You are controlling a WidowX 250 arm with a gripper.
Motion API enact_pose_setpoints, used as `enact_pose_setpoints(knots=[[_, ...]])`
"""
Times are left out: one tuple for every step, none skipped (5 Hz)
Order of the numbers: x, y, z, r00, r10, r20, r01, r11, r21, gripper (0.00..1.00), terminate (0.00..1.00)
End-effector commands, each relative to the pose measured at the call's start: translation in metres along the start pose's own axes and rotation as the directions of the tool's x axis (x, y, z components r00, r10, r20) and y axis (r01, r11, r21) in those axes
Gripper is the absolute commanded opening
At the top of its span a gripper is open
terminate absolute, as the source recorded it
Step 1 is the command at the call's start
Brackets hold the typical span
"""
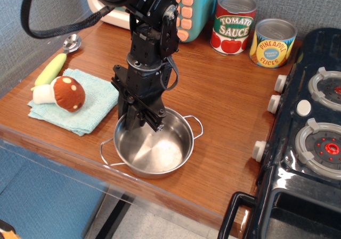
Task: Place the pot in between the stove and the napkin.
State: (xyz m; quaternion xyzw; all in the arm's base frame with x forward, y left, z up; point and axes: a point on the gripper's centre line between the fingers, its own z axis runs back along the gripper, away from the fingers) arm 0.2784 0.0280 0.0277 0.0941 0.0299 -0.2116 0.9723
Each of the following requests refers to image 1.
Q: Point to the teal toy microwave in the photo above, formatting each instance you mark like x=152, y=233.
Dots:
x=193, y=16

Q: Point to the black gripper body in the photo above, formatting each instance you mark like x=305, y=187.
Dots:
x=145, y=84

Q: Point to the black toy stove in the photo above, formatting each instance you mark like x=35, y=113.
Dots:
x=298, y=185

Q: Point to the orange object at corner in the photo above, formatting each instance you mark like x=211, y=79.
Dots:
x=8, y=231

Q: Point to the plush brown mushroom toy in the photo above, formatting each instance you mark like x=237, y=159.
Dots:
x=64, y=91

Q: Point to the spoon with yellow-green handle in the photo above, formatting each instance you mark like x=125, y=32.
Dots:
x=50, y=72

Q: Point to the tomato sauce can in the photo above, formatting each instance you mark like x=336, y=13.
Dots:
x=232, y=25

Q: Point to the pineapple slices can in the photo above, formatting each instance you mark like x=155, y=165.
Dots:
x=272, y=42

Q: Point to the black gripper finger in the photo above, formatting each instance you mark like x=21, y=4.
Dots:
x=129, y=108
x=154, y=121

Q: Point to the stainless steel pot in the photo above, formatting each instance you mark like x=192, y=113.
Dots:
x=150, y=154

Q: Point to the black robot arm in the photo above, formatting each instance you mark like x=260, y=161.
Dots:
x=150, y=64

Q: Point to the light blue cloth napkin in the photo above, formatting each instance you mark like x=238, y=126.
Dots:
x=100, y=98

